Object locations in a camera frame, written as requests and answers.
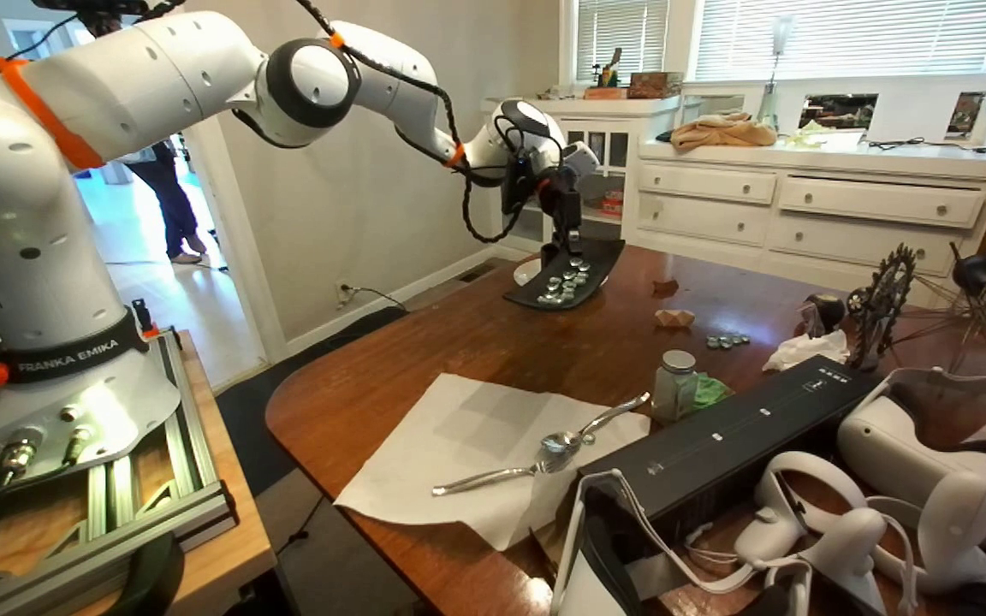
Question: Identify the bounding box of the small glass jar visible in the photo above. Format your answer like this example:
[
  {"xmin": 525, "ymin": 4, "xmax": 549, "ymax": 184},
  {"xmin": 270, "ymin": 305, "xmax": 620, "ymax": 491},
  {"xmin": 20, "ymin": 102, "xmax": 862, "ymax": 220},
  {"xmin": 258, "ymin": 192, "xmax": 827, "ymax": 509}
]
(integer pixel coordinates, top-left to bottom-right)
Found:
[{"xmin": 648, "ymin": 345, "xmax": 706, "ymax": 432}]

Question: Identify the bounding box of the bread loaf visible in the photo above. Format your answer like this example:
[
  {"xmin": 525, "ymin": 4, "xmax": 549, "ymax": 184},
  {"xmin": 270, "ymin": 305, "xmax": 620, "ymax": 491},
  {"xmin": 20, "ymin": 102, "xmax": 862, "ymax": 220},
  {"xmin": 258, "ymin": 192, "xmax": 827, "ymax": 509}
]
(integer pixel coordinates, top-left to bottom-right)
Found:
[{"xmin": 671, "ymin": 114, "xmax": 782, "ymax": 154}]

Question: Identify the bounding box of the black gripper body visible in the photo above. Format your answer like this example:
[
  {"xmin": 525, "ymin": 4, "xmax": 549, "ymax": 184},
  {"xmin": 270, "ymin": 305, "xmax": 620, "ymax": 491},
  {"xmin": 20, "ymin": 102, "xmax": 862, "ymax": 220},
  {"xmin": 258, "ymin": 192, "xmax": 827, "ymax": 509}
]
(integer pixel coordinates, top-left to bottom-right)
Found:
[{"xmin": 533, "ymin": 166, "xmax": 589, "ymax": 236}]

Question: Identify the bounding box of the small brown object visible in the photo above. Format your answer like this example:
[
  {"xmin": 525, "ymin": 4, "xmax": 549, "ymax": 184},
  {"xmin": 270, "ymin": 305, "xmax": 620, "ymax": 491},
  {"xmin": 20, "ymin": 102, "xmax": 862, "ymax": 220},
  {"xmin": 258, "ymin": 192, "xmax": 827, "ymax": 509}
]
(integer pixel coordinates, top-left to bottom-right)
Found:
[{"xmin": 655, "ymin": 305, "xmax": 697, "ymax": 334}]

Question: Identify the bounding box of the white VR controller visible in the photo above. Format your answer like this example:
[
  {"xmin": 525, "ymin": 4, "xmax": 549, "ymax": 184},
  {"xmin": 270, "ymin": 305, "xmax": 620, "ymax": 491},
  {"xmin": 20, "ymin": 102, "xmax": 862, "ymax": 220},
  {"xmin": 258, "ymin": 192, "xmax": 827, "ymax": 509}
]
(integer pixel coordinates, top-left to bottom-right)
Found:
[{"xmin": 731, "ymin": 449, "xmax": 898, "ymax": 574}]

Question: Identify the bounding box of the small dark object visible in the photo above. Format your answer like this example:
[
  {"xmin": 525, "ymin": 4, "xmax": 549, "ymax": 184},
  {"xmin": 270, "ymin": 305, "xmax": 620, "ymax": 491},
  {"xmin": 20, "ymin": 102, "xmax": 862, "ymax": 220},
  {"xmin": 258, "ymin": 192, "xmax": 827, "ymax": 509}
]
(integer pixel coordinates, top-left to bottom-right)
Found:
[{"xmin": 796, "ymin": 292, "xmax": 850, "ymax": 339}]

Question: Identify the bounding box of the white cloth napkin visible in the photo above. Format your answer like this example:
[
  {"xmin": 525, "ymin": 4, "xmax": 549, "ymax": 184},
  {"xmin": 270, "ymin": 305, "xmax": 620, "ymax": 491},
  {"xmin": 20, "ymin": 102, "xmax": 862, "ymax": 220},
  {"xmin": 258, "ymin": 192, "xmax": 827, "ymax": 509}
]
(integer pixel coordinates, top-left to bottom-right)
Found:
[{"xmin": 333, "ymin": 370, "xmax": 657, "ymax": 553}]

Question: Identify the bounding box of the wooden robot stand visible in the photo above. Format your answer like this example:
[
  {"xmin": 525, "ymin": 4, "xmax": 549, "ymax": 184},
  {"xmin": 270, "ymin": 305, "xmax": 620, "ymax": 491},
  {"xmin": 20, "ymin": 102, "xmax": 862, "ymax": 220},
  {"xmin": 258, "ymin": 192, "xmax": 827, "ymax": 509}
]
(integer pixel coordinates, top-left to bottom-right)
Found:
[{"xmin": 58, "ymin": 334, "xmax": 282, "ymax": 616}]

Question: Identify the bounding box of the narrow white window blind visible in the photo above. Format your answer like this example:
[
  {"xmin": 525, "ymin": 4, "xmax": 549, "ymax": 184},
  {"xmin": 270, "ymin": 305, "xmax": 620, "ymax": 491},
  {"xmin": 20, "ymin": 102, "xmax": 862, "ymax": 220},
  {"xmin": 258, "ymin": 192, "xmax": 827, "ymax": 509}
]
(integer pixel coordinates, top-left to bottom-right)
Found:
[{"xmin": 576, "ymin": 0, "xmax": 671, "ymax": 85}]

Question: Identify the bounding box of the silver spoon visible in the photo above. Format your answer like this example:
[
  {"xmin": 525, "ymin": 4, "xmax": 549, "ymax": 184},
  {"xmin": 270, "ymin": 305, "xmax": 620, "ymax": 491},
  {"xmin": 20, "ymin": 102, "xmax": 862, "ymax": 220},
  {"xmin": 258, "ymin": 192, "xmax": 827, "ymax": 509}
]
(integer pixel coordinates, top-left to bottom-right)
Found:
[{"xmin": 537, "ymin": 391, "xmax": 657, "ymax": 460}]

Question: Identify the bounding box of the small photo frame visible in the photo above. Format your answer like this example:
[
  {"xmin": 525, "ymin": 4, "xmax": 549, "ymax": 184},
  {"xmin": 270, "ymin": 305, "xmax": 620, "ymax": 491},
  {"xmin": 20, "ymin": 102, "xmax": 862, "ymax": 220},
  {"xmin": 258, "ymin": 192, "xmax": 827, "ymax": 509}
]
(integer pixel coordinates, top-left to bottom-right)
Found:
[{"xmin": 946, "ymin": 89, "xmax": 986, "ymax": 143}]

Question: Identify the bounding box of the white dresser with drawers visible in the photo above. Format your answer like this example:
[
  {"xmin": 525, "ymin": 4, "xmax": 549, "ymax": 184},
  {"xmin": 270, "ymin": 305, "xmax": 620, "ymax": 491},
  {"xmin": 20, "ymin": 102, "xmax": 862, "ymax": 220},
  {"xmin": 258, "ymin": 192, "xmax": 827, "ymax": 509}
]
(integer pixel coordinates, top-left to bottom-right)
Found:
[{"xmin": 624, "ymin": 139, "xmax": 986, "ymax": 305}]

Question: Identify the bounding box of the brown box on cabinet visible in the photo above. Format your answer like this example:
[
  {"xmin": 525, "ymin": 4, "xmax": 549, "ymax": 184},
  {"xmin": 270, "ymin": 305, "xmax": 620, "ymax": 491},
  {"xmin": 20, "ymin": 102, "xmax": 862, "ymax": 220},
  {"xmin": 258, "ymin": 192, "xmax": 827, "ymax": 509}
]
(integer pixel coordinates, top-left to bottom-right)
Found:
[{"xmin": 624, "ymin": 67, "xmax": 673, "ymax": 102}]

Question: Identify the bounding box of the ornate metal stand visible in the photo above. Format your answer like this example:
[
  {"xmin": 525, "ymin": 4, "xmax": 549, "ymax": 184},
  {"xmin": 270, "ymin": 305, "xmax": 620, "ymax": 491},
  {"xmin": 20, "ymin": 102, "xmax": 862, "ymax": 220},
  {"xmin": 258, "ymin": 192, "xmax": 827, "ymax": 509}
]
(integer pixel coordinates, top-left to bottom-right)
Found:
[{"xmin": 846, "ymin": 241, "xmax": 916, "ymax": 370}]

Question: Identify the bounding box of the black object on chair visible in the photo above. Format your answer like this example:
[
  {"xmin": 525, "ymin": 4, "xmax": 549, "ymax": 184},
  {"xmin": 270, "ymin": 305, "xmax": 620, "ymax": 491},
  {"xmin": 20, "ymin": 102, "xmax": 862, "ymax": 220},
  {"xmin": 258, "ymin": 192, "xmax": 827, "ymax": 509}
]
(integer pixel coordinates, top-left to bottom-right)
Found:
[{"xmin": 949, "ymin": 239, "xmax": 986, "ymax": 300}]

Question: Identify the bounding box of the white VR headset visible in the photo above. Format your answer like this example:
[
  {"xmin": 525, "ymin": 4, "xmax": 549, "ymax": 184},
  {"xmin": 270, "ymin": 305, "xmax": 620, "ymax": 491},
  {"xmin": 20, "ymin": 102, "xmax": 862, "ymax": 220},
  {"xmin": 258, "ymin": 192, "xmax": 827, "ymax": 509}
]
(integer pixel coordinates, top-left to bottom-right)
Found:
[{"xmin": 835, "ymin": 367, "xmax": 986, "ymax": 553}]

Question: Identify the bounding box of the wide white window blind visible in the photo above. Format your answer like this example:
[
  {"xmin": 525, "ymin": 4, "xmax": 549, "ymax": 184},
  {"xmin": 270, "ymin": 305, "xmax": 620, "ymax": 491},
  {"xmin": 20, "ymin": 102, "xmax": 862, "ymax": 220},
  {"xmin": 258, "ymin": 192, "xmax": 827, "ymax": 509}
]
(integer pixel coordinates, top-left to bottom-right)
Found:
[{"xmin": 692, "ymin": 0, "xmax": 986, "ymax": 81}]

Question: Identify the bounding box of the person in dark trousers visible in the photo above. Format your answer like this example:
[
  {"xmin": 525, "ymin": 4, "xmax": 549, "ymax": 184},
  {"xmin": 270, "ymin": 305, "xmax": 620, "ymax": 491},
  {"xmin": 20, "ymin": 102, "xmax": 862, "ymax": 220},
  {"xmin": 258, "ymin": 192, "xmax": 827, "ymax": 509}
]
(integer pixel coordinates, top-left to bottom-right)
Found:
[{"xmin": 121, "ymin": 134, "xmax": 212, "ymax": 268}]

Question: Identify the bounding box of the crumpled white tissue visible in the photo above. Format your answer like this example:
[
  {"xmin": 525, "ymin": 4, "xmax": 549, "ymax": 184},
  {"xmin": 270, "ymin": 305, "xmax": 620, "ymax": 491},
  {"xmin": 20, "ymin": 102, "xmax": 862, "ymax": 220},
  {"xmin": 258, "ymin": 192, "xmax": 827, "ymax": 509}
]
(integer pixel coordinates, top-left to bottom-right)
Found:
[{"xmin": 760, "ymin": 328, "xmax": 857, "ymax": 377}]

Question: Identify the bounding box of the white round plate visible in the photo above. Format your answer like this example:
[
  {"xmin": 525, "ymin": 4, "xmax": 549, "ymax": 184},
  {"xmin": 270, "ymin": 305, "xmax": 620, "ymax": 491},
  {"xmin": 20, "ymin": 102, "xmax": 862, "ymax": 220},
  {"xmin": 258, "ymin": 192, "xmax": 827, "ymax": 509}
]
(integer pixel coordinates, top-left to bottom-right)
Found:
[{"xmin": 509, "ymin": 253, "xmax": 556, "ymax": 292}]

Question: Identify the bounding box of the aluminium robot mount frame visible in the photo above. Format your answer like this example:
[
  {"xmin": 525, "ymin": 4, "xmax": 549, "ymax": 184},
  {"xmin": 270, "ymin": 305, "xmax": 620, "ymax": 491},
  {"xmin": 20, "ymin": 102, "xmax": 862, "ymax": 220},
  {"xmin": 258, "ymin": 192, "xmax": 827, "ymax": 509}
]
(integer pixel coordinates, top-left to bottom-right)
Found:
[{"xmin": 0, "ymin": 328, "xmax": 233, "ymax": 616}]

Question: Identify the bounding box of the dark rug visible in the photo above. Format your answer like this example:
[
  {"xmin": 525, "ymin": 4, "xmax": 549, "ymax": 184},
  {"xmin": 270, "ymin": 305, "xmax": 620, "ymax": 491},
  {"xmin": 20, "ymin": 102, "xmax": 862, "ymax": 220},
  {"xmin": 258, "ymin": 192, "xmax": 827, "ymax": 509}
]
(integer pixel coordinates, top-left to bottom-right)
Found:
[{"xmin": 216, "ymin": 305, "xmax": 412, "ymax": 498}]

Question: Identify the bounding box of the black rectangular plate with pebbles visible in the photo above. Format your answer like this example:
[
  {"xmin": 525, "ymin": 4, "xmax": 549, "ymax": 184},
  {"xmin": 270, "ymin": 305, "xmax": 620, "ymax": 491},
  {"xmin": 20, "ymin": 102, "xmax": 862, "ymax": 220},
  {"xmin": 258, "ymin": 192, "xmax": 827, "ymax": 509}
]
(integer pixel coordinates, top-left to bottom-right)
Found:
[{"xmin": 500, "ymin": 233, "xmax": 630, "ymax": 316}]

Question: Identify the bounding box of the small green packet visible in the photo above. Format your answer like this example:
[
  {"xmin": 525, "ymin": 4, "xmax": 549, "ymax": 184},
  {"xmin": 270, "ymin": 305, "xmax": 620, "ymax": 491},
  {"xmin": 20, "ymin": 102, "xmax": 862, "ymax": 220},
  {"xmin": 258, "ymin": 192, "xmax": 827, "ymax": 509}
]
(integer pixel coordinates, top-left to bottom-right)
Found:
[{"xmin": 692, "ymin": 371, "xmax": 737, "ymax": 413}]

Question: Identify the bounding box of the white cable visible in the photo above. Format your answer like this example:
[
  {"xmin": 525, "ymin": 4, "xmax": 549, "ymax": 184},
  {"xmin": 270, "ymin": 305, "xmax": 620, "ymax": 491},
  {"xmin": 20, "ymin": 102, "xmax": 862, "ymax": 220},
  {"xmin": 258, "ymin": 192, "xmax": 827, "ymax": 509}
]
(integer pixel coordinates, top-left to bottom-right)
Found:
[{"xmin": 549, "ymin": 465, "xmax": 771, "ymax": 616}]

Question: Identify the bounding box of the white glass-door cabinet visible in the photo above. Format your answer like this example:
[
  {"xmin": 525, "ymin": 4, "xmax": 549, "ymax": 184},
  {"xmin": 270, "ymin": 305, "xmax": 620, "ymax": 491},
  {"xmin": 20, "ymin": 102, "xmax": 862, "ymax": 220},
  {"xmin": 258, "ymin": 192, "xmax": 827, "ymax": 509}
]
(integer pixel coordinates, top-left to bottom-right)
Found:
[{"xmin": 512, "ymin": 94, "xmax": 677, "ymax": 260}]

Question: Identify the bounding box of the long black box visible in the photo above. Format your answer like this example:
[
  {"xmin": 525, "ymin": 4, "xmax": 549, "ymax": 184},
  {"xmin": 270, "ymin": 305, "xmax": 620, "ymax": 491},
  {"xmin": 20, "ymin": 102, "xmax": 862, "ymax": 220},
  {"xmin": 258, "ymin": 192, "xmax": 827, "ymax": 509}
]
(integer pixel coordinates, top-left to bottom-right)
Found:
[{"xmin": 576, "ymin": 353, "xmax": 886, "ymax": 595}]

